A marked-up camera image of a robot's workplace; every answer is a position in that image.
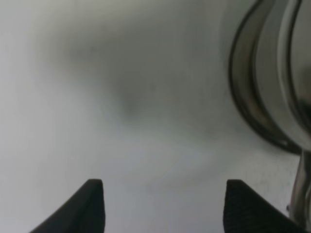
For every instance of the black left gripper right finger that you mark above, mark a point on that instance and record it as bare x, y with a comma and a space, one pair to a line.
245, 211

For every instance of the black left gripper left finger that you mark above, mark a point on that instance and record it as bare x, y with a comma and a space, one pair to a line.
83, 212

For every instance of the stainless steel teapot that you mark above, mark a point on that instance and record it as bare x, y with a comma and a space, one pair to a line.
265, 92

